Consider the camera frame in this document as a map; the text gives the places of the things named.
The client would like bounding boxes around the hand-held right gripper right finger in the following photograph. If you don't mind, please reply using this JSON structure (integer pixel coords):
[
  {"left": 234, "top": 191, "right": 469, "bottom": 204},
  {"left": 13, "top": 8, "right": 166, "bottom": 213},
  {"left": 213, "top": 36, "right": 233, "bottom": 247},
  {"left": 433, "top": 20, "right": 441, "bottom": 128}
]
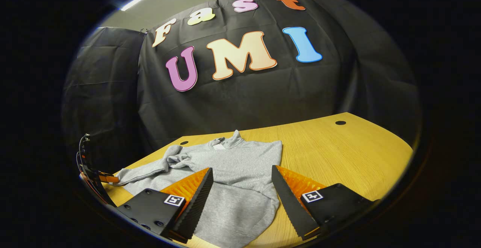
[{"left": 271, "top": 165, "right": 381, "bottom": 241}]

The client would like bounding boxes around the grey sweatshirt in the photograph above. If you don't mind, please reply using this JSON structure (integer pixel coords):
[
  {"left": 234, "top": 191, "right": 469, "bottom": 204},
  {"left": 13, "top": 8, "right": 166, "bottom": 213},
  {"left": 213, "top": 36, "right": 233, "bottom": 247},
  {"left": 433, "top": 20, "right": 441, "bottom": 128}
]
[{"left": 113, "top": 130, "right": 283, "bottom": 248}]

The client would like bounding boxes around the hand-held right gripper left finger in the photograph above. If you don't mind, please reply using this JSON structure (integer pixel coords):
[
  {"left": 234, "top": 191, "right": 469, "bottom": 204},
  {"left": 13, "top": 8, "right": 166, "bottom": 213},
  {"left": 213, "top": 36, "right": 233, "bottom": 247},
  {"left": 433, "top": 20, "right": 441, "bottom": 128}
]
[{"left": 116, "top": 167, "right": 214, "bottom": 244}]

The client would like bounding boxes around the black backdrop cloth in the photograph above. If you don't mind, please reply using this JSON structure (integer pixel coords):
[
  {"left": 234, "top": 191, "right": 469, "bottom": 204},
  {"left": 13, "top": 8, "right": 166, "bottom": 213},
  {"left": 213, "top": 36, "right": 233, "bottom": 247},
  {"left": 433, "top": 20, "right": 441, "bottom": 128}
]
[{"left": 62, "top": 0, "right": 421, "bottom": 173}]

